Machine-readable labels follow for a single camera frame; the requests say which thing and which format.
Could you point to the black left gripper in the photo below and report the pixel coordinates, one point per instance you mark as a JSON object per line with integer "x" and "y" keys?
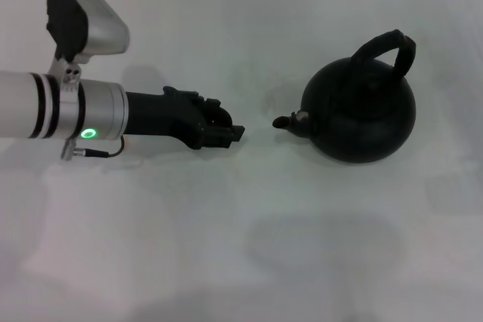
{"x": 158, "y": 114}

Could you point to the black round teapot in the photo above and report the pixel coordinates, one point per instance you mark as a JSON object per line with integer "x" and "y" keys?
{"x": 358, "y": 129}

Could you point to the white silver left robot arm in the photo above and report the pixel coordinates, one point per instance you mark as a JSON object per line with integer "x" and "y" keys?
{"x": 22, "y": 103}

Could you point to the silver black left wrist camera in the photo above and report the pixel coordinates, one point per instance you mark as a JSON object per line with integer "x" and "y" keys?
{"x": 98, "y": 24}

